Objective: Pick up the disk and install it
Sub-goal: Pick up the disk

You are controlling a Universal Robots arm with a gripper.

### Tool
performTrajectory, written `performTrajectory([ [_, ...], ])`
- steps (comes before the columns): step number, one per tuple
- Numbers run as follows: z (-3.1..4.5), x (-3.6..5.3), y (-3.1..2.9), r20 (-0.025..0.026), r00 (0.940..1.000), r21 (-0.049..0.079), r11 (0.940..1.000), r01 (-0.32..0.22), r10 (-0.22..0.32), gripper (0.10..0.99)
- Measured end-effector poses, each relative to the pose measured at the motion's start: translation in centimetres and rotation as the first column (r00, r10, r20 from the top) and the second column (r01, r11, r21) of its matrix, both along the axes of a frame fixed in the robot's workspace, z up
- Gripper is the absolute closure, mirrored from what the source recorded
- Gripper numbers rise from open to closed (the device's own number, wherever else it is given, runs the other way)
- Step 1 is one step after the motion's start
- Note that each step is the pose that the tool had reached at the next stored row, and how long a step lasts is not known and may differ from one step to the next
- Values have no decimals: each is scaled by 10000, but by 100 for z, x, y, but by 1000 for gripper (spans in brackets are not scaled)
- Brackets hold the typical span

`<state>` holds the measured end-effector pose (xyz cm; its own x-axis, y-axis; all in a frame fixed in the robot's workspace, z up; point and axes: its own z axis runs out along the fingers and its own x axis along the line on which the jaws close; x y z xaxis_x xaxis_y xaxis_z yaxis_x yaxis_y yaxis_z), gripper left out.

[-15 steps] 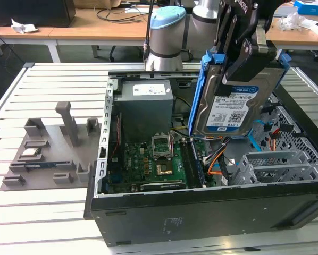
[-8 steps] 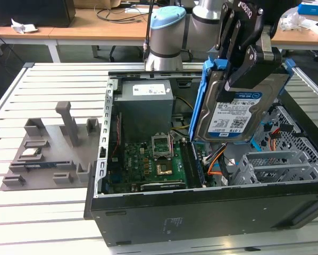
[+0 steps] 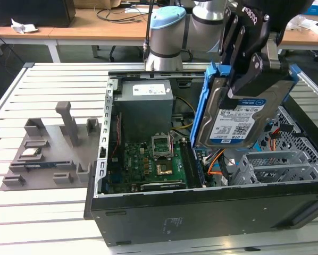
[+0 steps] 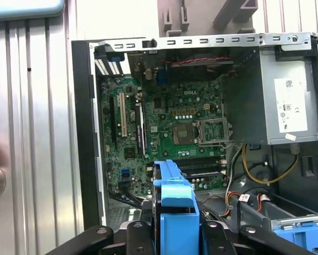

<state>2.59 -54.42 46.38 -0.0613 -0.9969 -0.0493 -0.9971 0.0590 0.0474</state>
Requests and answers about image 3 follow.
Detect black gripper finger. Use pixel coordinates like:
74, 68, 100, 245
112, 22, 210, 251
219, 15, 272, 109
218, 7, 238, 58

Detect hard disk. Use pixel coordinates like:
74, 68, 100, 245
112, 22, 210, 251
189, 62, 300, 149

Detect perforated metal disk bay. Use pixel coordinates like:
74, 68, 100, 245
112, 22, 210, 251
257, 106, 318, 181

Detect clear plastic bag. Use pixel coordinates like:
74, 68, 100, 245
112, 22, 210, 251
286, 14, 313, 31

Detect grey power supply unit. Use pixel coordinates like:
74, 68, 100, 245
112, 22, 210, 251
113, 80, 175, 136

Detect blue RAM stick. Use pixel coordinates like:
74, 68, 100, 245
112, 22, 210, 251
192, 148, 205, 186
24, 162, 58, 168

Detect black RAM slot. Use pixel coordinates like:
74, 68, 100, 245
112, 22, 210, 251
180, 142, 196, 188

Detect metal socket cover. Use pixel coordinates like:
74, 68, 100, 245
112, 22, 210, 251
150, 133, 173, 160

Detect green motherboard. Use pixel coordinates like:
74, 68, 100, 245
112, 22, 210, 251
105, 132, 210, 193

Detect wooden desk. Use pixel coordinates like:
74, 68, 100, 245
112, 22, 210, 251
48, 0, 318, 63
0, 25, 56, 63

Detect black graphics card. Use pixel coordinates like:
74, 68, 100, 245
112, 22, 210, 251
132, 180, 188, 192

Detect black PC case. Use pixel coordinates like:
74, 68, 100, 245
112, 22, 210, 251
83, 69, 318, 248

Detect large black box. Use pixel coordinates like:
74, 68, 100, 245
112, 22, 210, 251
0, 0, 76, 28

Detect crumpled white paper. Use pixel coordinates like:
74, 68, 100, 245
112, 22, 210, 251
10, 18, 39, 35

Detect grey parts rack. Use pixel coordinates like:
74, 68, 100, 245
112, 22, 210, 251
1, 100, 101, 192

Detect silver CPU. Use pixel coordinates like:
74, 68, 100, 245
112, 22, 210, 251
20, 148, 41, 157

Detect red yellow power wire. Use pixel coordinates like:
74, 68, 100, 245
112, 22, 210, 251
265, 123, 294, 150

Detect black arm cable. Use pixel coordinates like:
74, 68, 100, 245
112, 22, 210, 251
142, 0, 156, 63

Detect yellow black supply wires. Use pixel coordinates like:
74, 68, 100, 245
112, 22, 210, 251
172, 97, 196, 131

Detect black cable bundle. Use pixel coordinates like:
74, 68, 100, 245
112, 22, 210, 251
219, 152, 235, 184

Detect orange wire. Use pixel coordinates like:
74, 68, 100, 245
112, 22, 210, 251
207, 148, 228, 176

